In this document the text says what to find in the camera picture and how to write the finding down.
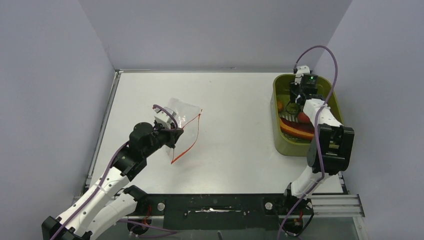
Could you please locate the clear zip top bag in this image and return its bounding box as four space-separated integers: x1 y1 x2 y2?
165 98 203 165

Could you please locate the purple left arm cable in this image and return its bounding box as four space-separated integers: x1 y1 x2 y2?
49 104 180 240

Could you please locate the olive green plastic tub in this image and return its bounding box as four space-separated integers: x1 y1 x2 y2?
270 73 344 157

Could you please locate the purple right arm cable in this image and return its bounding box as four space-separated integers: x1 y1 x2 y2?
276 45 339 240

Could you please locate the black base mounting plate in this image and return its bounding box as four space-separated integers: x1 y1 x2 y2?
130 193 314 232

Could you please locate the brown toy potato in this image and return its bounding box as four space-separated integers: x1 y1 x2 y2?
276 100 284 113

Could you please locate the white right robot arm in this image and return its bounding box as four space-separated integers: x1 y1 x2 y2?
281 73 355 214

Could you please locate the pink toy peach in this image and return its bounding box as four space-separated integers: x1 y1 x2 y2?
297 112 311 124

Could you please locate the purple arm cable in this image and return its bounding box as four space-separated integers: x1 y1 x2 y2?
49 104 180 240
276 45 339 240

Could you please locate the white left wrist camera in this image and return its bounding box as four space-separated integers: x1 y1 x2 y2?
154 107 177 130

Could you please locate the green toy starfruit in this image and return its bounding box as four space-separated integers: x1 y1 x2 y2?
285 102 300 115

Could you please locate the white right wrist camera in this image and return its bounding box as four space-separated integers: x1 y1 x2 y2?
293 65 311 78

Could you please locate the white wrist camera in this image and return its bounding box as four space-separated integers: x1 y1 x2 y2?
293 65 311 78
154 107 177 130

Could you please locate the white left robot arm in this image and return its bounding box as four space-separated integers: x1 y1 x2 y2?
41 122 184 240

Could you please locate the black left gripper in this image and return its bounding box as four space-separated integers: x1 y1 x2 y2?
143 121 184 158

